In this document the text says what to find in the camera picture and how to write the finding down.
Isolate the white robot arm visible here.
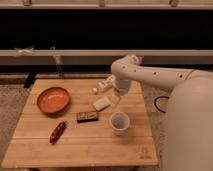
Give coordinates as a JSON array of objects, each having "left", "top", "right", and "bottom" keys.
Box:
[{"left": 111, "top": 55, "right": 213, "bottom": 171}]

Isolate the orange bowl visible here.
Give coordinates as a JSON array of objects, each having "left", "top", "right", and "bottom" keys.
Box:
[{"left": 37, "top": 87, "right": 70, "bottom": 114}]

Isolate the white plastic bottle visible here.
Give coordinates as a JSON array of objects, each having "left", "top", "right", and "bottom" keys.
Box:
[{"left": 92, "top": 75, "right": 115, "bottom": 94}]

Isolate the black table leg bracket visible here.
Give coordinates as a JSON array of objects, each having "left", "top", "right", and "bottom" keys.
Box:
[{"left": 24, "top": 71, "right": 37, "bottom": 88}]

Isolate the dark rectangular snack box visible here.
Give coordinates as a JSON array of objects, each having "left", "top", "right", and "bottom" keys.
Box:
[{"left": 77, "top": 111, "right": 99, "bottom": 123}]

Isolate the crumpled clear plastic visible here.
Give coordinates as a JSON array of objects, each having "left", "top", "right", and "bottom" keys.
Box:
[{"left": 15, "top": 46, "right": 35, "bottom": 56}]

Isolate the white sponge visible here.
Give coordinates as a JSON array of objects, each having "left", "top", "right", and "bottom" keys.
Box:
[{"left": 93, "top": 97, "right": 111, "bottom": 111}]

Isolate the black cable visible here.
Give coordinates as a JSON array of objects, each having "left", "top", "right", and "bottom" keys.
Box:
[{"left": 153, "top": 95, "right": 170, "bottom": 114}]

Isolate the grey horizontal rail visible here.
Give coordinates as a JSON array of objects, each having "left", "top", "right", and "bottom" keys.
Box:
[{"left": 0, "top": 50, "right": 213, "bottom": 65}]

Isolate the white ceramic cup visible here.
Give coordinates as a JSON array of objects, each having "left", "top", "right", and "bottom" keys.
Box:
[{"left": 109, "top": 112, "right": 130, "bottom": 136}]

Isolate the red-brown snack bar wrapper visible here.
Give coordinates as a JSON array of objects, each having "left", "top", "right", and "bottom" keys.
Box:
[{"left": 49, "top": 121, "right": 66, "bottom": 144}]

